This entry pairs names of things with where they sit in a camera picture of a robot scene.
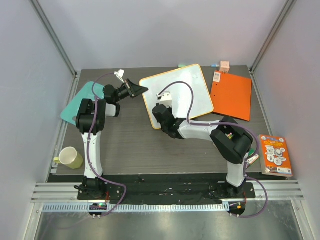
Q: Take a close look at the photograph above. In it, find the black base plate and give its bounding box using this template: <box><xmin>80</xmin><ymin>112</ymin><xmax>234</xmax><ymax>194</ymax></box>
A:
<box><xmin>74</xmin><ymin>173</ymin><xmax>256</xmax><ymax>206</ymax></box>

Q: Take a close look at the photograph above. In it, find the slotted grey cable duct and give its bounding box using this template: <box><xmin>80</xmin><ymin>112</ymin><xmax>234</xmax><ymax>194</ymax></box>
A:
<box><xmin>42</xmin><ymin>202</ymin><xmax>230</xmax><ymax>213</ymax></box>

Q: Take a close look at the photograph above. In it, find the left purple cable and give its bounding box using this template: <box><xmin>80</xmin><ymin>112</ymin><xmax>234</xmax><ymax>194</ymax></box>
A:
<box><xmin>84</xmin><ymin>72</ymin><xmax>127</xmax><ymax>218</ymax></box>

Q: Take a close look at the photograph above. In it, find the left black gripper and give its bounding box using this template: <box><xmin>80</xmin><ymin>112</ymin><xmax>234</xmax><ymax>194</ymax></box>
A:
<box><xmin>114</xmin><ymin>79</ymin><xmax>149</xmax><ymax>103</ymax></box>

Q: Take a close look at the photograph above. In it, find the yellow framed whiteboard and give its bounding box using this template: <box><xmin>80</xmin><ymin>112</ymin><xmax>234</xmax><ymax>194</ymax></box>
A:
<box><xmin>139</xmin><ymin>64</ymin><xmax>214</xmax><ymax>130</ymax></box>

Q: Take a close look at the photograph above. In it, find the pale yellow mug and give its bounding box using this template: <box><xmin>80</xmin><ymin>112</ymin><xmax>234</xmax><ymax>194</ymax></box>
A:
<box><xmin>53</xmin><ymin>146</ymin><xmax>84</xmax><ymax>170</ymax></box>

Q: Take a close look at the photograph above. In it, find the green book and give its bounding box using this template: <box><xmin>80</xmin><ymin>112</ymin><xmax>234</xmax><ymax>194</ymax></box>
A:
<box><xmin>246</xmin><ymin>148</ymin><xmax>260</xmax><ymax>168</ymax></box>

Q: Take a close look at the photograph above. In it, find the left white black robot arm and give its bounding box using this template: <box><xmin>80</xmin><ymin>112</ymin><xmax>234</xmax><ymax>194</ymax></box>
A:
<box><xmin>74</xmin><ymin>79</ymin><xmax>149</xmax><ymax>200</ymax></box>

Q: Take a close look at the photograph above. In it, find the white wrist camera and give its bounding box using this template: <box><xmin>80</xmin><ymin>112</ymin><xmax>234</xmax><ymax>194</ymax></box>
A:
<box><xmin>156</xmin><ymin>91</ymin><xmax>172</xmax><ymax>108</ymax></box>
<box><xmin>114</xmin><ymin>69</ymin><xmax>125</xmax><ymax>84</ymax></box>

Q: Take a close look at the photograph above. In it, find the pink cube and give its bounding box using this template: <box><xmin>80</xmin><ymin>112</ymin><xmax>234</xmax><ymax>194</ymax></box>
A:
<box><xmin>219</xmin><ymin>60</ymin><xmax>230</xmax><ymax>73</ymax></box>

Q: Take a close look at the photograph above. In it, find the teal cutting board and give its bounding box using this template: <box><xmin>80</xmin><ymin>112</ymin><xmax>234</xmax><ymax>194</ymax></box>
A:
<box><xmin>60</xmin><ymin>81</ymin><xmax>94</xmax><ymax>126</ymax></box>

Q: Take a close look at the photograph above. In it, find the orange book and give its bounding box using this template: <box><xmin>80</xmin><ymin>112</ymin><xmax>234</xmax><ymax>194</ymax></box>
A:
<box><xmin>258</xmin><ymin>134</ymin><xmax>293</xmax><ymax>178</ymax></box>

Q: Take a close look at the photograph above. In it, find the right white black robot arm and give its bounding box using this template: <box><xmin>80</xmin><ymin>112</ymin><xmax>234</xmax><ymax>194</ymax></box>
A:
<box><xmin>152</xmin><ymin>104</ymin><xmax>253</xmax><ymax>198</ymax></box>

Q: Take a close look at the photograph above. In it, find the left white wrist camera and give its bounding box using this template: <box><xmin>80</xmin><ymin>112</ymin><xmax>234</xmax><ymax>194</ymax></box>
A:
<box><xmin>114</xmin><ymin>69</ymin><xmax>125</xmax><ymax>84</ymax></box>

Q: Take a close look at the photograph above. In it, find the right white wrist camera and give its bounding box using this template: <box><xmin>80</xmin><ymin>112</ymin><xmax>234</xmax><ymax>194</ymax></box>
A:
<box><xmin>156</xmin><ymin>91</ymin><xmax>172</xmax><ymax>108</ymax></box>

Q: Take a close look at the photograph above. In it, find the orange folder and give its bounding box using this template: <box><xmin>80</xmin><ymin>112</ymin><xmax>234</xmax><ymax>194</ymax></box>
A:
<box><xmin>210</xmin><ymin>71</ymin><xmax>252</xmax><ymax>121</ymax></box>

